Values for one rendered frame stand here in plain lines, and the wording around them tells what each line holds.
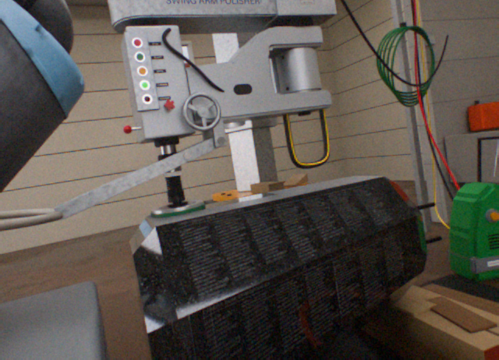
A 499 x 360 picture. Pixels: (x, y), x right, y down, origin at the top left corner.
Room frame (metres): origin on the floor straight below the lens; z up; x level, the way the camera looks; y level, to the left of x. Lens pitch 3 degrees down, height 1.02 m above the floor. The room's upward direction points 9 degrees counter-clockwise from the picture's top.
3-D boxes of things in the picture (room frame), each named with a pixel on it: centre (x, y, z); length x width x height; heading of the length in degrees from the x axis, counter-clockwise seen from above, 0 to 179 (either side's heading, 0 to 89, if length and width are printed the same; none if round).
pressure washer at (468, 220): (2.53, -1.39, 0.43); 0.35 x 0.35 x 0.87; 7
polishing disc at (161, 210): (1.60, 0.33, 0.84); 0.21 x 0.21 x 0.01
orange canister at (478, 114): (4.00, -2.44, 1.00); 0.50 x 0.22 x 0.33; 113
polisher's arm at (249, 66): (1.74, -0.04, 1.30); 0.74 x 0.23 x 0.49; 113
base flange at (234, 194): (2.45, -0.02, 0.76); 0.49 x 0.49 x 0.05; 22
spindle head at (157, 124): (1.63, 0.25, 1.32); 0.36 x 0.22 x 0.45; 113
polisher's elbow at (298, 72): (1.86, -0.28, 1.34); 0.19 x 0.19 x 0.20
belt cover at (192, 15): (1.73, 0.00, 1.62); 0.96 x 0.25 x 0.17; 113
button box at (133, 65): (1.47, 0.35, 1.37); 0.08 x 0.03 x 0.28; 113
